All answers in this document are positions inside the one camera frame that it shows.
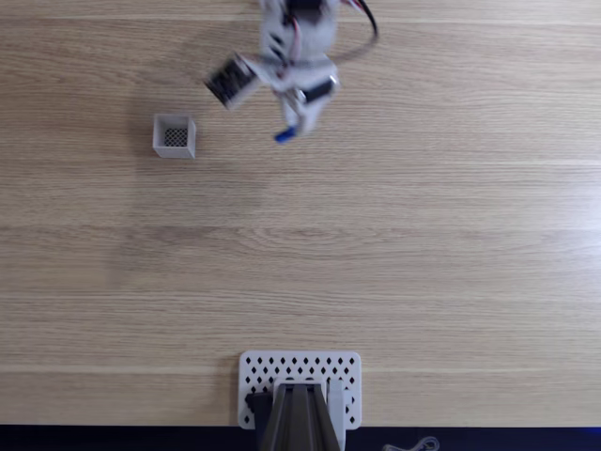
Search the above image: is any white post bracket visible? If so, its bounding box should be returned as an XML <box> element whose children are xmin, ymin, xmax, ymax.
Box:
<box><xmin>271</xmin><ymin>377</ymin><xmax>329</xmax><ymax>394</ymax></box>

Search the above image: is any dark clamp block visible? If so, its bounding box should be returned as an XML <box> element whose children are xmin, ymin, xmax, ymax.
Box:
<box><xmin>244</xmin><ymin>392</ymin><xmax>274</xmax><ymax>429</ymax></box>

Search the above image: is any pale thin cable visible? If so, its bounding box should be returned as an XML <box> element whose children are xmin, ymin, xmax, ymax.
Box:
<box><xmin>381</xmin><ymin>436</ymin><xmax>441</xmax><ymax>451</ymax></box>

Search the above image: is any small white mesh crate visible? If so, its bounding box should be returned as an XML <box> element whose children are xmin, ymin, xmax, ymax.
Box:
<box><xmin>152</xmin><ymin>113</ymin><xmax>197</xmax><ymax>160</ymax></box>

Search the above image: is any white perforated base plate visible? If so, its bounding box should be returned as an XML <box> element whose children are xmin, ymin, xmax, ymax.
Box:
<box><xmin>238</xmin><ymin>350</ymin><xmax>362</xmax><ymax>431</ymax></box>

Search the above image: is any red servo wire bundle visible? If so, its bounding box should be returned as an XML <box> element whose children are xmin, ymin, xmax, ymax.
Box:
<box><xmin>280</xmin><ymin>11</ymin><xmax>302</xmax><ymax>67</ymax></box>

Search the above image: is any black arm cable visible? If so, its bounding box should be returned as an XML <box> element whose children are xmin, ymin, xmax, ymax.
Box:
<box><xmin>328</xmin><ymin>0</ymin><xmax>380</xmax><ymax>65</ymax></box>

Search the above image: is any pale clamp block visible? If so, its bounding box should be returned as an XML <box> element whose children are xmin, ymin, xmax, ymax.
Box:
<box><xmin>327</xmin><ymin>378</ymin><xmax>348</xmax><ymax>451</ymax></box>

